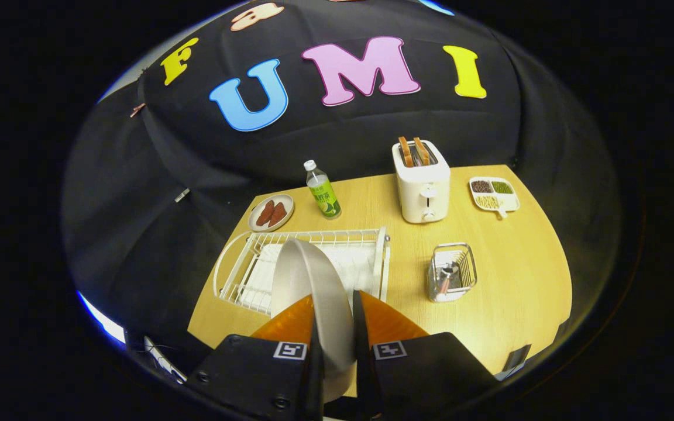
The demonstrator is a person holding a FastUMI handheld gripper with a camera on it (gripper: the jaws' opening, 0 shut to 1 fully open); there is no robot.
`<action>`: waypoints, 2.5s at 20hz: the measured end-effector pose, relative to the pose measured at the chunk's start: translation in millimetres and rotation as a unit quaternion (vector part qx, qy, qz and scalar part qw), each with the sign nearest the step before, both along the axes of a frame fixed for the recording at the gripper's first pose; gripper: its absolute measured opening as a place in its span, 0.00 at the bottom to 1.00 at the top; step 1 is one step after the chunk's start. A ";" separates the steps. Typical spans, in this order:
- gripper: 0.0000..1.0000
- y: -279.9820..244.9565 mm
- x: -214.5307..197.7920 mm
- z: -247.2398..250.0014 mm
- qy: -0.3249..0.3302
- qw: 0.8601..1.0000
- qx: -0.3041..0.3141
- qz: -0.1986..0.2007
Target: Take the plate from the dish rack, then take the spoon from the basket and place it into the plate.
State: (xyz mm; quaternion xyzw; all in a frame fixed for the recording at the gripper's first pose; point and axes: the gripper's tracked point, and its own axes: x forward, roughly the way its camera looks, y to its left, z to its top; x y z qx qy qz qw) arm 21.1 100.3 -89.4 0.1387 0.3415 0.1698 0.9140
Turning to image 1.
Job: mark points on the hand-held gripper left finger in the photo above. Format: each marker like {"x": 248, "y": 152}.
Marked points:
{"x": 317, "y": 374}

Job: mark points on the white toaster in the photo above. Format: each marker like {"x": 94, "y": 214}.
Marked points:
{"x": 425, "y": 193}

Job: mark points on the silver clip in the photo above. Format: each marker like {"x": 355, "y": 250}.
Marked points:
{"x": 182, "y": 195}

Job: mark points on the white divided bean dish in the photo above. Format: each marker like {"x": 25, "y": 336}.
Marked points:
{"x": 506, "y": 202}

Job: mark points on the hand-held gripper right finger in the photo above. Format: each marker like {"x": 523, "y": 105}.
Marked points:
{"x": 362, "y": 362}

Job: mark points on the small grey saucer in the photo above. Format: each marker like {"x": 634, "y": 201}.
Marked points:
{"x": 255, "y": 225}

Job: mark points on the red clip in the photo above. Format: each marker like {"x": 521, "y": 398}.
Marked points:
{"x": 137, "y": 109}

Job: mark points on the white round plate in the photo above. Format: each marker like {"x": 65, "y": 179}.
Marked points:
{"x": 328, "y": 304}

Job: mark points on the brown sausage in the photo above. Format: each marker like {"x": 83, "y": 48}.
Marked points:
{"x": 278, "y": 214}
{"x": 265, "y": 213}

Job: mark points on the black backdrop cloth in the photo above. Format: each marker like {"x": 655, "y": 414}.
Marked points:
{"x": 430, "y": 123}

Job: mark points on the green label drink bottle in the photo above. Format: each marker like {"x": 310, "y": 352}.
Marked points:
{"x": 324, "y": 196}

